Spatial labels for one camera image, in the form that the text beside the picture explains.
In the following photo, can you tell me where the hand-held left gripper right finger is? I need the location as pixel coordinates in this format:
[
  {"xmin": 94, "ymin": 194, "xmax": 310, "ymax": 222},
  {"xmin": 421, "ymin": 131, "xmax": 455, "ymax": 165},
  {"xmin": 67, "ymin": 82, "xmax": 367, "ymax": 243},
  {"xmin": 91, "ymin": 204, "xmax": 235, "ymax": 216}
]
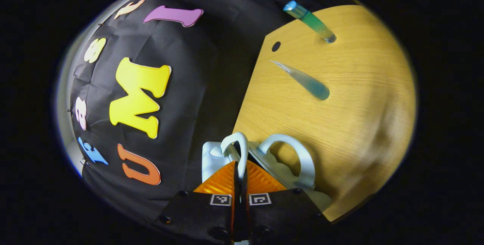
[{"xmin": 240, "ymin": 160, "xmax": 329, "ymax": 243}]

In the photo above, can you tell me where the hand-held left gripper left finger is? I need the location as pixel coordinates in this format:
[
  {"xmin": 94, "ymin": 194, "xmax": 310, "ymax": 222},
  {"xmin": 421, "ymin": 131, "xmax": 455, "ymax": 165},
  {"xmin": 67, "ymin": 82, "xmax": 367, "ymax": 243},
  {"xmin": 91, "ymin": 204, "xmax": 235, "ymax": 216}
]
[{"xmin": 153, "ymin": 161, "xmax": 242, "ymax": 243}]

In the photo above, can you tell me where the light blue suitcase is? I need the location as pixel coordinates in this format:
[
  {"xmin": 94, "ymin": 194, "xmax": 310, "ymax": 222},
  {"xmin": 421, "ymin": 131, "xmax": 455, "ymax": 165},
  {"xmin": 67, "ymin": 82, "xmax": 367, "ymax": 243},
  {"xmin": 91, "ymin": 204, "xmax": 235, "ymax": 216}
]
[{"xmin": 202, "ymin": 132, "xmax": 332, "ymax": 215}]

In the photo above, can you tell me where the white blue skincare tube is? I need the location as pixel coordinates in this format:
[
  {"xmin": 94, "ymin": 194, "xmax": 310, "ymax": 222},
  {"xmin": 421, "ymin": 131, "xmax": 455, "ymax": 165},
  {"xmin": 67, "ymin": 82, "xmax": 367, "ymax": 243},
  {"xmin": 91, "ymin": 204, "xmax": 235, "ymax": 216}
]
[{"xmin": 270, "ymin": 60, "xmax": 330, "ymax": 101}]

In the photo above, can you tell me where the blue green skincare tube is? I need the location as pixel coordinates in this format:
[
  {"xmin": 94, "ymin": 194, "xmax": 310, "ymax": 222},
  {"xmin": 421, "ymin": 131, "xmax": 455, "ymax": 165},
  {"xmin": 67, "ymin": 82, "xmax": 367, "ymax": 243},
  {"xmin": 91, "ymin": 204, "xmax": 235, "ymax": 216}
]
[{"xmin": 283, "ymin": 0, "xmax": 337, "ymax": 44}]

